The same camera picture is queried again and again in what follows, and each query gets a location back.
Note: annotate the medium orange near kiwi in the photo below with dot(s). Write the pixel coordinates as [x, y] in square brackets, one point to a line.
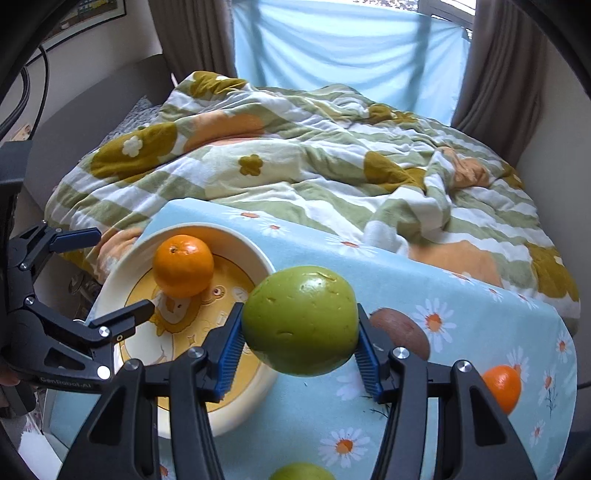
[505, 384]

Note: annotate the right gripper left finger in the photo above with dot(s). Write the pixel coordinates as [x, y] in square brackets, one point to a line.
[119, 439]

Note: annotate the large orange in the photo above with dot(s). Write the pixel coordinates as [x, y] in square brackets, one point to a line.
[182, 266]

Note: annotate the green apple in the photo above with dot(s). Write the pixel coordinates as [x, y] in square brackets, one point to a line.
[301, 471]
[302, 321]

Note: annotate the green striped floral duvet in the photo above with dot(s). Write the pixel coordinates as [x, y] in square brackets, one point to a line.
[328, 159]

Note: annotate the brown curtain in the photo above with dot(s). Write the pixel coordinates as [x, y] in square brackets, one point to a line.
[195, 35]
[501, 96]

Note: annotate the light blue window cloth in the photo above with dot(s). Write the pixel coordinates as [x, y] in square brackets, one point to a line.
[405, 59]

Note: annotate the left brown curtain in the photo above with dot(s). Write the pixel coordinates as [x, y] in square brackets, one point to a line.
[195, 35]

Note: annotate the framed houses picture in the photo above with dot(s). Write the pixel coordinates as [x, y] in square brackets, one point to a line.
[84, 16]

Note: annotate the brown kiwi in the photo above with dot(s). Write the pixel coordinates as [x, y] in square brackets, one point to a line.
[402, 330]

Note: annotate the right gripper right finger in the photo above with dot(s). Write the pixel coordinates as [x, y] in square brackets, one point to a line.
[475, 439]

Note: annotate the blue daisy tablecloth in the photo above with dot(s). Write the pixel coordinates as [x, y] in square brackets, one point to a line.
[330, 420]

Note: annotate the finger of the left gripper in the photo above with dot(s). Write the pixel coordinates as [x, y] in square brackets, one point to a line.
[33, 247]
[115, 326]

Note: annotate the grey headboard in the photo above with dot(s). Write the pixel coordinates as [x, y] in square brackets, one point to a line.
[118, 103]

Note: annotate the right brown curtain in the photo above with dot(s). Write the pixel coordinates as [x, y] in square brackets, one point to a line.
[501, 96]

